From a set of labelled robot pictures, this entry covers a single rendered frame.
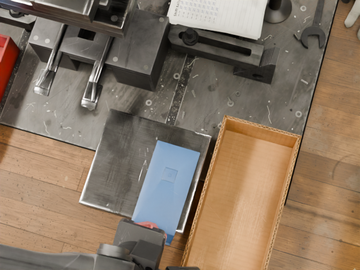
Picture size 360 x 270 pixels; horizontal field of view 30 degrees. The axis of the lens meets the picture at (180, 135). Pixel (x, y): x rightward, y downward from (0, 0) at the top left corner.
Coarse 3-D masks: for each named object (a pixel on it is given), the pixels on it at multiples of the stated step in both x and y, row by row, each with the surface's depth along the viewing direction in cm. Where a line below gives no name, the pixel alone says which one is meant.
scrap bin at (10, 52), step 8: (0, 40) 110; (8, 40) 108; (0, 48) 113; (8, 48) 108; (16, 48) 111; (0, 56) 107; (8, 56) 109; (16, 56) 112; (0, 64) 107; (8, 64) 110; (0, 72) 108; (8, 72) 111; (0, 80) 108; (8, 80) 112; (0, 88) 109; (0, 96) 110
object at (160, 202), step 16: (160, 144) 106; (160, 160) 105; (176, 160) 105; (192, 160) 105; (160, 176) 104; (176, 176) 104; (192, 176) 104; (144, 192) 104; (160, 192) 104; (176, 192) 104; (144, 208) 103; (160, 208) 103; (176, 208) 103; (160, 224) 103; (176, 224) 102
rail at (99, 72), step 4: (112, 36) 104; (108, 40) 104; (108, 44) 103; (108, 48) 103; (104, 52) 103; (104, 56) 103; (104, 60) 103; (100, 64) 103; (100, 68) 102; (104, 68) 104; (96, 72) 102; (100, 72) 102; (96, 76) 102; (96, 80) 102; (100, 80) 104; (100, 84) 104
